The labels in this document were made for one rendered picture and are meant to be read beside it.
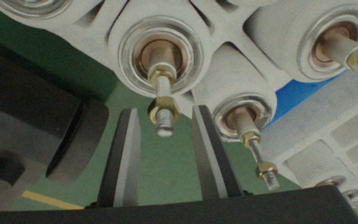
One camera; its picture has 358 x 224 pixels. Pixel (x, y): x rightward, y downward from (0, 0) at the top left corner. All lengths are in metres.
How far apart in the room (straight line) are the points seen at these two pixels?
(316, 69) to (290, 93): 0.26
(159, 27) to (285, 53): 0.13
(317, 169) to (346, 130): 0.16
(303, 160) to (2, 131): 0.56
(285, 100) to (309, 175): 0.17
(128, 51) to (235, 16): 0.14
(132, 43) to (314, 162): 0.42
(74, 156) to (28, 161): 0.07
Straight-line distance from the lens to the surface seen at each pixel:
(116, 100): 0.52
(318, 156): 0.49
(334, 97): 0.50
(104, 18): 0.25
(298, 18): 0.21
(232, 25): 0.26
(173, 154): 0.67
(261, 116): 0.25
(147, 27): 0.17
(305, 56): 0.22
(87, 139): 0.40
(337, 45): 0.22
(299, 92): 0.49
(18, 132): 0.39
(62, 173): 0.43
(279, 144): 0.49
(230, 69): 0.24
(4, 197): 0.66
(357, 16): 0.24
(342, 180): 0.51
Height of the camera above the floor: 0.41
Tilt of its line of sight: 50 degrees down
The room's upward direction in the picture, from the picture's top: 172 degrees clockwise
